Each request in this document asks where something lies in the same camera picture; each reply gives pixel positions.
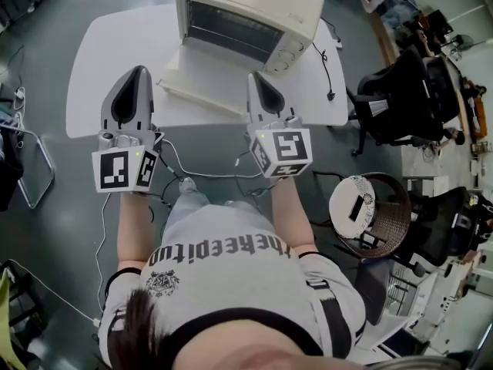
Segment brown wicker basket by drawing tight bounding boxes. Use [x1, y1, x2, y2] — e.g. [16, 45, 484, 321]
[334, 171, 413, 261]

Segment black swivel office chair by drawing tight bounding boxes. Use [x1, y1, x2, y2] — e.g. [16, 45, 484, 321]
[396, 186, 493, 281]

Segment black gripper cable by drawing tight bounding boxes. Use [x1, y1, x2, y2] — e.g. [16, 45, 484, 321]
[146, 154, 186, 223]
[233, 150, 279, 204]

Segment white round patterned disc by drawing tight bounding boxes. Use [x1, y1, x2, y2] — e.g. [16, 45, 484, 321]
[328, 174, 377, 239]

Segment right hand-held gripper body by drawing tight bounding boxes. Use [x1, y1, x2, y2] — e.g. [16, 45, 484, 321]
[246, 108, 312, 179]

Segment chrome tube chair frame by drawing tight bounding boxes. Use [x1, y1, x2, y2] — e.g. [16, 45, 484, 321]
[15, 123, 55, 210]

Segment cream oven door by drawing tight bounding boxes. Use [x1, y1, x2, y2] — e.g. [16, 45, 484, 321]
[156, 44, 271, 123]

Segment cream toaster oven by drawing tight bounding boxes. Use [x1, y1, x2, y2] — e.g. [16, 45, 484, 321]
[175, 0, 325, 76]

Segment black office chair with armrests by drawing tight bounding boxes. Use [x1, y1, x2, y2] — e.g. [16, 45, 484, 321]
[345, 46, 444, 156]

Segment person's grey printed t-shirt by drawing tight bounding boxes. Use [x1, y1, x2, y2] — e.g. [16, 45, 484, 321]
[98, 204, 367, 370]

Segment orange bag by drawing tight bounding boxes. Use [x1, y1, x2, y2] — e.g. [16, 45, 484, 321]
[474, 98, 488, 135]

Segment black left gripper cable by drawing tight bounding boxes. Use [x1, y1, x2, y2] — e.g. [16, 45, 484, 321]
[146, 154, 186, 223]

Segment dark grey flat panel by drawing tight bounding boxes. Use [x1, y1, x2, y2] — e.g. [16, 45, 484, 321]
[354, 260, 391, 325]

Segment black standing fan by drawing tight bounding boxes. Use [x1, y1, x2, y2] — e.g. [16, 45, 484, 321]
[450, 32, 477, 54]

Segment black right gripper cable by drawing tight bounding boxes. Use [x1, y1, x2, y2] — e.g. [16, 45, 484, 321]
[233, 150, 279, 204]

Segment thin white floor cable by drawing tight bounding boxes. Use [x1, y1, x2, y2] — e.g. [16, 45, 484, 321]
[7, 190, 112, 328]

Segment person's right forearm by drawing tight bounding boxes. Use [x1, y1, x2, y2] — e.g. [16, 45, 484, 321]
[269, 174, 319, 261]

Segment person's light blue jeans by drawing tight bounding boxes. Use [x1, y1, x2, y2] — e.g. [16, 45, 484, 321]
[165, 190, 275, 242]

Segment person's left forearm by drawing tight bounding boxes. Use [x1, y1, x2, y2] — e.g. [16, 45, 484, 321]
[116, 191, 156, 274]

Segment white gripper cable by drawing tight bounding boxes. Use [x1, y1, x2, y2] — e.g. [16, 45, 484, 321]
[161, 139, 263, 180]

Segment white low cabinet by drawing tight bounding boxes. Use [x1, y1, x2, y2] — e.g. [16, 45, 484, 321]
[384, 260, 478, 362]

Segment black hanging garment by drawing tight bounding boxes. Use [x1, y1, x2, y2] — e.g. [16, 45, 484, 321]
[0, 127, 25, 212]

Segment black mesh back chair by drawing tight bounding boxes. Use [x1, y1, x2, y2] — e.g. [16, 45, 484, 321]
[423, 55, 461, 125]

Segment yellow green plastic bin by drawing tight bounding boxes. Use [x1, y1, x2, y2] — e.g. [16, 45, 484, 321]
[0, 270, 26, 370]

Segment black metal frame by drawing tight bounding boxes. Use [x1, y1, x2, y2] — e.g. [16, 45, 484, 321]
[0, 259, 45, 327]

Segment black power plug cable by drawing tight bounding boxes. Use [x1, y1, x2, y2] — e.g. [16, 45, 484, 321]
[311, 41, 339, 102]

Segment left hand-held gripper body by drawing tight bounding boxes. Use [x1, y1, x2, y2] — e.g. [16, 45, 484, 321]
[91, 127, 166, 195]

